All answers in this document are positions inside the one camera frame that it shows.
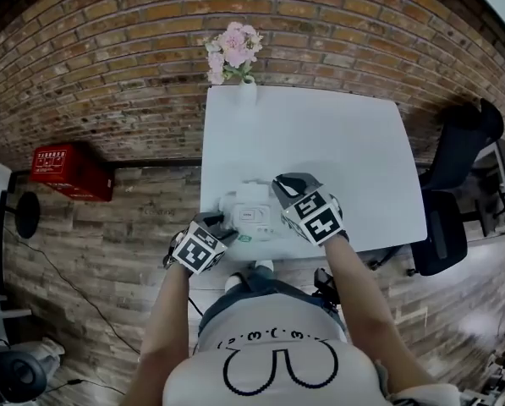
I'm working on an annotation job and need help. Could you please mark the person's left forearm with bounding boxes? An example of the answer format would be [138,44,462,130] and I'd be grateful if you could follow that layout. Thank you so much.
[123,261,199,406]

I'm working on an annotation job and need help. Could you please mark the grey crumpled cover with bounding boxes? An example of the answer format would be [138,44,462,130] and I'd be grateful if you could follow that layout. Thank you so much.
[4,337,66,381]

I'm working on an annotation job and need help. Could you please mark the black office chair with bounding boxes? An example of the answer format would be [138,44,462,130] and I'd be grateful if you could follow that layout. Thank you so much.
[409,98,505,277]

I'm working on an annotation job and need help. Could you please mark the person's left hand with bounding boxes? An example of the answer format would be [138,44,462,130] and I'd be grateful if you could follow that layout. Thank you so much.
[162,230,183,270]

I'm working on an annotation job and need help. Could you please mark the black upright pole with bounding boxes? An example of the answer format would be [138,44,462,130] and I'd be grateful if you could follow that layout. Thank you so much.
[0,189,8,296]

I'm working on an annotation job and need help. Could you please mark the long black floor cable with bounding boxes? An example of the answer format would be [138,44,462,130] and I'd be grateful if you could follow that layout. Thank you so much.
[0,204,145,357]

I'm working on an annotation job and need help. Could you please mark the white wet wipes pack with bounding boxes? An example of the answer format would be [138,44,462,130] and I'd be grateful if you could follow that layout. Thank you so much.
[217,178,288,242]

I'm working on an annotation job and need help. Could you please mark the white vase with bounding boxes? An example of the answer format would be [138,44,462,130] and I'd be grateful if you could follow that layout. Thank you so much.
[236,74,259,108]

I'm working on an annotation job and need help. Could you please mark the black waist-worn device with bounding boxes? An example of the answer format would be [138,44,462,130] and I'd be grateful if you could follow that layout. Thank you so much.
[312,266,342,309]

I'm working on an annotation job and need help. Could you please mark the person's blue jeans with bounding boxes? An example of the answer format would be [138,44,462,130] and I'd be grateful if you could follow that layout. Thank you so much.
[198,266,347,341]

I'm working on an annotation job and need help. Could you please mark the person's right forearm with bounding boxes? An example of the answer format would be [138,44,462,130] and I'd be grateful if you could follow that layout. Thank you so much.
[321,228,444,398]

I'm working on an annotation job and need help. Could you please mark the person's grey printed shirt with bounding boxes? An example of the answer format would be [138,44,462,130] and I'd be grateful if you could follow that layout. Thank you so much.
[162,291,393,406]

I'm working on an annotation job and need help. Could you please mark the red box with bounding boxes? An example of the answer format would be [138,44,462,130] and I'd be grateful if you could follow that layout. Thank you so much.
[27,140,117,203]

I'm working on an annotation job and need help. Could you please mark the short black plug cable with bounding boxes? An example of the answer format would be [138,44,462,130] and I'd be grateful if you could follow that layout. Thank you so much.
[43,377,127,398]

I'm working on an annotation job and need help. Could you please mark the grey side desk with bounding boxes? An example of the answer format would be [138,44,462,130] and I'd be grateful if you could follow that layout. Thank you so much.
[463,140,505,243]

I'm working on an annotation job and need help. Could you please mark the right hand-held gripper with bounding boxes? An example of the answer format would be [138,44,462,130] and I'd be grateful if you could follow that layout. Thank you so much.
[271,172,349,247]

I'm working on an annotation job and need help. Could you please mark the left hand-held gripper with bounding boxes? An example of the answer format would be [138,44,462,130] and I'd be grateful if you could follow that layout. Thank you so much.
[170,211,241,276]

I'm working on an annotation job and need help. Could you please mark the pink flower bouquet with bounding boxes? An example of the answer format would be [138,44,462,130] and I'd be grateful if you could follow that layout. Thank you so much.
[202,20,265,86]

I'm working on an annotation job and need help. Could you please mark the black round device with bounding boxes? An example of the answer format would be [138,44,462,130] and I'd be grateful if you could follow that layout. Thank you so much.
[0,346,49,406]

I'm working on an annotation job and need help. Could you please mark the black round stand base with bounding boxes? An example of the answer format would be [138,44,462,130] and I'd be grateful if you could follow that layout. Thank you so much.
[14,190,41,239]

